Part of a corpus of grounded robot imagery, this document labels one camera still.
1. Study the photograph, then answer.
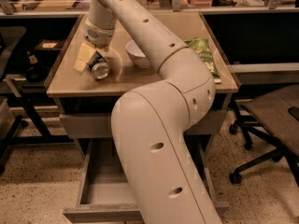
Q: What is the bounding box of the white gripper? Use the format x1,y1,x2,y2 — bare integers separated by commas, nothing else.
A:
74,20,115,73

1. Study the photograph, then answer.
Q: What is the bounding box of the blue pepsi can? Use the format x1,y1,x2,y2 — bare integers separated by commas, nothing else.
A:
88,53,110,80

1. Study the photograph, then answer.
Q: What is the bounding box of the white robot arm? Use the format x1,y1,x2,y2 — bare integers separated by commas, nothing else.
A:
84,0,221,224

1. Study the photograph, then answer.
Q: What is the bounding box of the grey drawer cabinet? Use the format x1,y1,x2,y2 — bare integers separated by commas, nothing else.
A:
47,10,238,154

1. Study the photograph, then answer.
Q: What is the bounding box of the closed top drawer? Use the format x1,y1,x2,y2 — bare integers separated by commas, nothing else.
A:
59,110,227,139

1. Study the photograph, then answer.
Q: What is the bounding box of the open middle drawer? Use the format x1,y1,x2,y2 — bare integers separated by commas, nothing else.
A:
63,135,230,224

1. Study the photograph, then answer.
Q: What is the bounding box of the white bowl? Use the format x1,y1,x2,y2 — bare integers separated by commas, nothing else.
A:
126,40,150,68

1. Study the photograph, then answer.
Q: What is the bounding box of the black device under desk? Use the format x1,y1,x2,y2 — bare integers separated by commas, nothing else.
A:
25,51,47,82

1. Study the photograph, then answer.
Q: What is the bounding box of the green chip bag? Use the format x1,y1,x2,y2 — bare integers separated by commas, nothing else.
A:
185,37,221,84

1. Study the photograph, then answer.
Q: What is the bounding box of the black office chair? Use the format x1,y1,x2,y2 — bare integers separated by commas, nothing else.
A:
229,84,299,186

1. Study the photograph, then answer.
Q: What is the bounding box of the black table frame left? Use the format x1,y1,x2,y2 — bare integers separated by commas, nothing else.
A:
0,75,75,175

